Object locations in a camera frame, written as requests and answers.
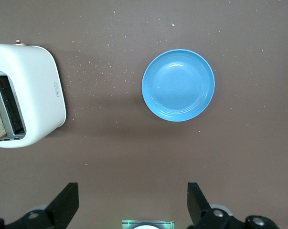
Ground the blue plate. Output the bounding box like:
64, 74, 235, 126
141, 49, 215, 122

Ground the brown table cover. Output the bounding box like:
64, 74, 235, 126
0, 0, 288, 229

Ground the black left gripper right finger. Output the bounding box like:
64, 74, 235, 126
187, 182, 282, 229

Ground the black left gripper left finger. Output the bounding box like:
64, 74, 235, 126
0, 182, 79, 229

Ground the white toaster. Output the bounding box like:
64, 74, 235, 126
0, 39, 67, 148

